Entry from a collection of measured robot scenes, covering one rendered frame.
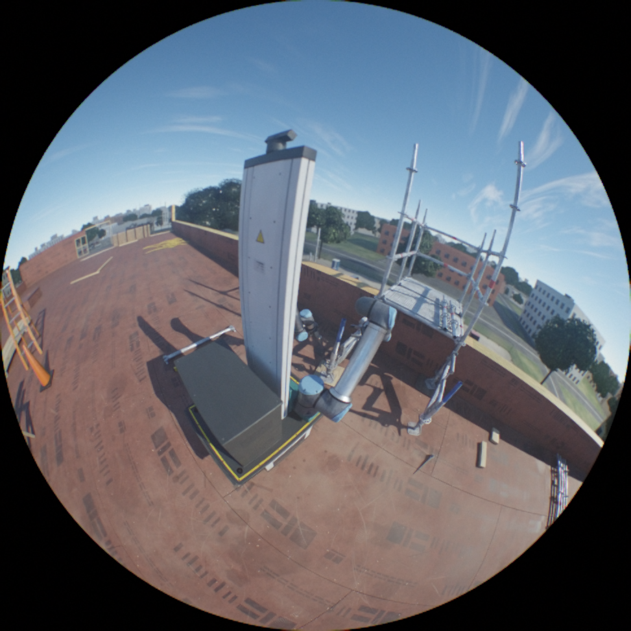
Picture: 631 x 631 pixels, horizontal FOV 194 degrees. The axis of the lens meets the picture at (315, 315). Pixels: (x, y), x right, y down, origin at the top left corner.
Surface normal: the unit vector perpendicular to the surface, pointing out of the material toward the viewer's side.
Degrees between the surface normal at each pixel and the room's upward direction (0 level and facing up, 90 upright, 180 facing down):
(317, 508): 0
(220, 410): 0
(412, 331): 90
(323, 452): 0
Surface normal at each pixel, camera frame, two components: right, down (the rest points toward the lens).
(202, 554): 0.15, -0.83
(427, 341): -0.64, 0.34
